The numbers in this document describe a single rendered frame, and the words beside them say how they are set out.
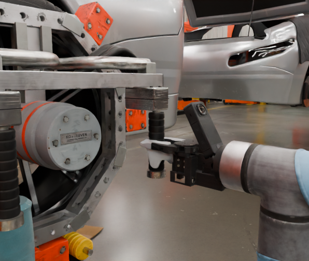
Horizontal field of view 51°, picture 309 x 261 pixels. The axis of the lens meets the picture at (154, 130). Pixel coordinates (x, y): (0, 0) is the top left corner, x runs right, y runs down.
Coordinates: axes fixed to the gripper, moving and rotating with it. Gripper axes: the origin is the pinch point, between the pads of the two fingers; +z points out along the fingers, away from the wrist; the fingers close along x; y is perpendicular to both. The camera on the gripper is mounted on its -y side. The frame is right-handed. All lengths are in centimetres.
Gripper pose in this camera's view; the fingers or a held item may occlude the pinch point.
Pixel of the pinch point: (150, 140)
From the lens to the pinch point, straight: 74.5
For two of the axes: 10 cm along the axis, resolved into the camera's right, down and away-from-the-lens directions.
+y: 0.0, 9.9, 1.5
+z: -7.5, -1.0, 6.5
